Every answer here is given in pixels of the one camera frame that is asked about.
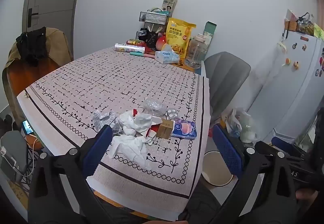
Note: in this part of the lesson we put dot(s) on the red snack packet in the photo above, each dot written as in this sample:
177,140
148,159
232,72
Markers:
135,42

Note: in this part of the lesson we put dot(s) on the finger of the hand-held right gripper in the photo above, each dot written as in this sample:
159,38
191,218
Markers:
283,143
264,148

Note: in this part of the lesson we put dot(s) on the white fridge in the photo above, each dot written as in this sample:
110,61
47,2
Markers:
291,92

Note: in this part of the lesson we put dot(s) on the crumpled clear plastic wrapper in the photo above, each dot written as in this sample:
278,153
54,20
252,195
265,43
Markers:
153,106

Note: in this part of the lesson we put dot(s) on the silver blister pill pack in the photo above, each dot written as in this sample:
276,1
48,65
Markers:
171,113

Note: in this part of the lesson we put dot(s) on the green and white box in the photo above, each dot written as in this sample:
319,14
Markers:
209,30

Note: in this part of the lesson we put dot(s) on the glass teapot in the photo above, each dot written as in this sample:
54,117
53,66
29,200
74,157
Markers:
303,22

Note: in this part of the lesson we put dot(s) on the peach shaped ornament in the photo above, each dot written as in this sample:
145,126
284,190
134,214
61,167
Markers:
161,41

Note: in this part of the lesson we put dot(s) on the teal pen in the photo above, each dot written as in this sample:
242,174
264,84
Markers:
136,53

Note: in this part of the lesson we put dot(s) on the black pen holder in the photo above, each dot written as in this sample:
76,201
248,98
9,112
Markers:
152,37

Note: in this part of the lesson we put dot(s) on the yellow fridge magnet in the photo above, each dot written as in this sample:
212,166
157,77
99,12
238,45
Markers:
295,64

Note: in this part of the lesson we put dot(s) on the blue and white tissue pack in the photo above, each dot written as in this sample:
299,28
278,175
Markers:
167,56

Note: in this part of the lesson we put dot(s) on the brown chair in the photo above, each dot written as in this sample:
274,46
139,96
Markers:
58,46

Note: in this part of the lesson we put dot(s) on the cream round trash bin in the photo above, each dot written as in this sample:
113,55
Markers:
215,170

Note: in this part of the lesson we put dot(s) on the translucent white hanging bag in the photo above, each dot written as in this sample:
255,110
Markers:
281,46

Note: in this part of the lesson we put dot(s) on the grey upholstered chair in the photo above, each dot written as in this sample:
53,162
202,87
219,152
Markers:
225,79

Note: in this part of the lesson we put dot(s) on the patterned beige tablecloth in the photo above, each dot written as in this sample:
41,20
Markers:
114,82

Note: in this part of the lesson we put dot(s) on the black jacket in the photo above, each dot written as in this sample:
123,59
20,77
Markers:
33,45

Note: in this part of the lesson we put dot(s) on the clear plastic jar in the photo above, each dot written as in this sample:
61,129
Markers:
195,53

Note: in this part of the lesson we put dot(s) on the long white printed box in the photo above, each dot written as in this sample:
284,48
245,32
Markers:
129,48

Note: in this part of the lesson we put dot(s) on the burger fridge magnet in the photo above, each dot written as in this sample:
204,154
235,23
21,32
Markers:
287,61

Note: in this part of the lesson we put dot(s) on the person's dark trousers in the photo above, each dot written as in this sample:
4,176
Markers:
202,203

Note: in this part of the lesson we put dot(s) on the red and white carton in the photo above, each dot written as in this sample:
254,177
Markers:
151,130

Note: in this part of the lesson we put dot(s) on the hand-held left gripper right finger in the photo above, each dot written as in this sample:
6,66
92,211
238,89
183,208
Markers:
227,150

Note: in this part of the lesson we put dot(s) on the purple tissue packet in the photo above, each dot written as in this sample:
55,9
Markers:
184,129

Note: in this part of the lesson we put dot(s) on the small brown cardboard box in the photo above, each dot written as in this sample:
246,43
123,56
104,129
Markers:
165,129

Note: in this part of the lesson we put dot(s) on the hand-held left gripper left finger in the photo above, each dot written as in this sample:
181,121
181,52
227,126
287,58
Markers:
97,149

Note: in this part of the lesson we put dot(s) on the grey stool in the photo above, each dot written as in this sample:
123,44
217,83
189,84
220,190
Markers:
12,153

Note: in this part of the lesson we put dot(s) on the white plastic bag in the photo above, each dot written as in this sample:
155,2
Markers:
243,122

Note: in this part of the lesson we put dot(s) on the crumpled printed paper wrapper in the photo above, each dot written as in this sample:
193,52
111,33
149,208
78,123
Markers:
103,118

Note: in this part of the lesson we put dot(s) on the smartphone with lit screen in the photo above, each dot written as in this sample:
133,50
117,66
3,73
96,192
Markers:
27,127

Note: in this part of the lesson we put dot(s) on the person's right hand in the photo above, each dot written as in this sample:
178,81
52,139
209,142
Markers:
307,194

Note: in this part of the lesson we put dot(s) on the yellow snack bag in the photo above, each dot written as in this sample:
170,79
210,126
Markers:
179,36

